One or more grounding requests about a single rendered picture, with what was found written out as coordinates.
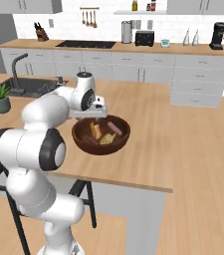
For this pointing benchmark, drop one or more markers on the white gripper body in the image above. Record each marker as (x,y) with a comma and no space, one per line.
(87,114)

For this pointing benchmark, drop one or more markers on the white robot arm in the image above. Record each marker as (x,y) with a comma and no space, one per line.
(30,146)

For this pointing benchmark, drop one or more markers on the orange bun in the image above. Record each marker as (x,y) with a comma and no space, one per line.
(96,130)

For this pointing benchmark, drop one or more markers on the purple sausage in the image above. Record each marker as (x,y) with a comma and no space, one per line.
(91,139)

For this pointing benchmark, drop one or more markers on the pink sausage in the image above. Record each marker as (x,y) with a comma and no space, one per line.
(114,128)

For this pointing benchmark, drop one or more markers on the yellow bun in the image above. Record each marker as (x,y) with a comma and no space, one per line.
(107,138)

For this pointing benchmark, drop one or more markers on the brown wooden bowl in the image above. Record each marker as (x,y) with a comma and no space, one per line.
(116,144)

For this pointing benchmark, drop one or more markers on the small dark soap dispenser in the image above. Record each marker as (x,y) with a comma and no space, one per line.
(60,79)

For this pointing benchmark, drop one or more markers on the dark sink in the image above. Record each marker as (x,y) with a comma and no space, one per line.
(34,87)

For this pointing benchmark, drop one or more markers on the black hob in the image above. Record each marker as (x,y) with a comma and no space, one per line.
(85,44)

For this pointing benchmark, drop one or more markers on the black tap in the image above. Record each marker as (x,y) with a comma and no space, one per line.
(16,73)

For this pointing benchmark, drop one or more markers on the steel canister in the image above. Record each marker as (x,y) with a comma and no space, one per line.
(126,32)

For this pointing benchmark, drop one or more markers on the wooden knife block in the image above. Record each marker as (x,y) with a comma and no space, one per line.
(42,34)

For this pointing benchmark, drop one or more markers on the black toaster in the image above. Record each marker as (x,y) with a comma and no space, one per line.
(144,38)

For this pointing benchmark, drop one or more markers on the small teal container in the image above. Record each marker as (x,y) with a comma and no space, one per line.
(165,43)

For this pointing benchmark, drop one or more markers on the grey base cupboards run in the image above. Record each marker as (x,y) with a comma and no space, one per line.
(196,79)

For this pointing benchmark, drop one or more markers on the yellow bottle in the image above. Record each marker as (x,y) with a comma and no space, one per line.
(134,5)

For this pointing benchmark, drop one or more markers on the small brown jar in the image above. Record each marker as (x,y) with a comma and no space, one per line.
(148,7)

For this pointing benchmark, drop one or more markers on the silver cone shaker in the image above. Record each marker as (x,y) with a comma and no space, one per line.
(195,40)
(186,40)

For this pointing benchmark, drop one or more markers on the red and dark bottle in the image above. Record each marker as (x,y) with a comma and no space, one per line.
(153,5)

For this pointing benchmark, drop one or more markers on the black coffee machine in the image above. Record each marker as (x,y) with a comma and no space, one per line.
(218,35)

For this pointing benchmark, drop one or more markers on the wooden rail with hanging tools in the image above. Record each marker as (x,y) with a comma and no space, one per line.
(89,16)

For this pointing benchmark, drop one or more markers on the grey wall socket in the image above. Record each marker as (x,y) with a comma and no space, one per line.
(51,23)
(136,24)
(150,24)

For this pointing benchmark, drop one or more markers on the white wall shelf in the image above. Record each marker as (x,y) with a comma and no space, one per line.
(140,12)

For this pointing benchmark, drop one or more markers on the grey wall cupboard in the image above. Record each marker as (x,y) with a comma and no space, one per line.
(203,6)
(27,6)

